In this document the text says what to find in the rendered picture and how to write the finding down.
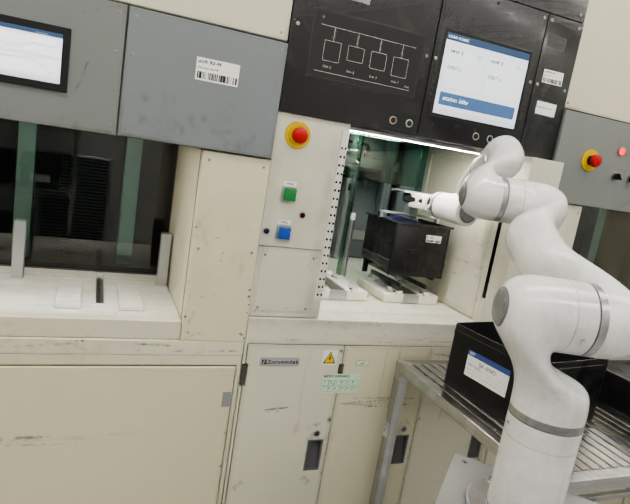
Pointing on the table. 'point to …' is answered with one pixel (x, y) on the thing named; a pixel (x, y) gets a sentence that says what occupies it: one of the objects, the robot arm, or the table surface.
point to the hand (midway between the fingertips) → (412, 197)
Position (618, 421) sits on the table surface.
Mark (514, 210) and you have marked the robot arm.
